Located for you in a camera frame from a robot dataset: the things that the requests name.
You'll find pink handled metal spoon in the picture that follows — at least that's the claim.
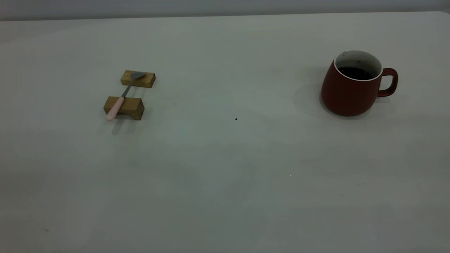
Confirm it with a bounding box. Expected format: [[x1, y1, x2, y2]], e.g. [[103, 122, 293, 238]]
[[106, 71, 146, 122]]

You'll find red ceramic mug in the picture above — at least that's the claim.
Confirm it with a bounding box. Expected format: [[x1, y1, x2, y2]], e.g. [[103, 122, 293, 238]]
[[321, 50, 399, 117]]

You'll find black coffee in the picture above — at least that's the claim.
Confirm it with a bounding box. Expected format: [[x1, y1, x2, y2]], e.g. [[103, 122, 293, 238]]
[[338, 67, 375, 81]]

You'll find flat rectangular wooden block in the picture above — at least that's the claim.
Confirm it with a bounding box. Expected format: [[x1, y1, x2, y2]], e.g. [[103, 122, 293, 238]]
[[121, 70, 156, 88]]

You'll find arched wooden block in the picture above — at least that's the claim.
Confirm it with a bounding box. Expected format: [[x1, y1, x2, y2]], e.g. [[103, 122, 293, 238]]
[[103, 96, 145, 121]]

